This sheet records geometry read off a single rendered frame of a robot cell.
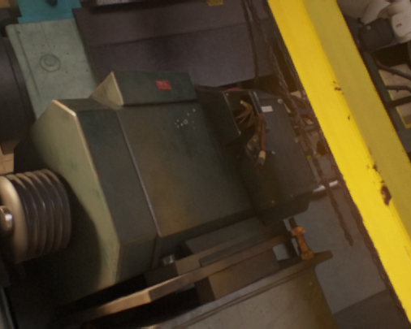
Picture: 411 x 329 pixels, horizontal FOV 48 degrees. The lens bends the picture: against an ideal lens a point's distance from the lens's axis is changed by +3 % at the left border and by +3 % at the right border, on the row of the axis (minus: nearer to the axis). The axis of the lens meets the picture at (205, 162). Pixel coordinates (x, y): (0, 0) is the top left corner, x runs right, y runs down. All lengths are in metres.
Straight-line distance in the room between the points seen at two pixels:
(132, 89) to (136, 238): 0.37
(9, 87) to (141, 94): 0.74
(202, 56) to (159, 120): 0.95
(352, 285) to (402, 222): 1.04
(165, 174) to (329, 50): 0.46
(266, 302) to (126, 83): 0.63
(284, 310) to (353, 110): 0.51
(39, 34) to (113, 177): 1.09
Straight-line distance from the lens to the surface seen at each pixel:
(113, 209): 0.99
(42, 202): 1.08
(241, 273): 1.09
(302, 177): 1.43
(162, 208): 1.05
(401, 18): 1.60
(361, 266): 2.04
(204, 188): 1.14
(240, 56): 2.13
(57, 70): 1.93
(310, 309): 1.22
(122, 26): 2.05
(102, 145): 1.03
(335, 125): 1.02
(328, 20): 1.07
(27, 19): 2.05
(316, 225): 1.95
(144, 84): 1.17
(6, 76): 1.79
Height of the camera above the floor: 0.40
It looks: 10 degrees up
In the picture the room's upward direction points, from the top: 21 degrees counter-clockwise
